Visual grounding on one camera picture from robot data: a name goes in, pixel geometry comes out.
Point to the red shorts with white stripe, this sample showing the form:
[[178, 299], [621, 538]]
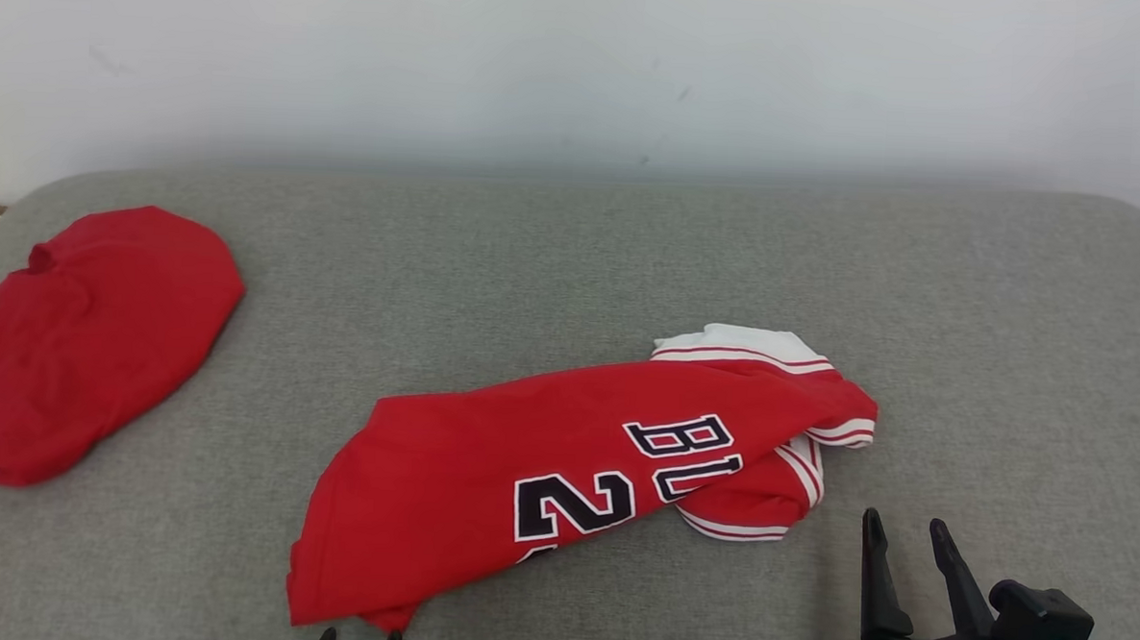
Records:
[[88, 337]]

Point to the red printed basketball jersey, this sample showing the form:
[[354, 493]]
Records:
[[447, 488]]

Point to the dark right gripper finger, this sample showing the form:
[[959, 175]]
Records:
[[880, 603], [960, 592]]

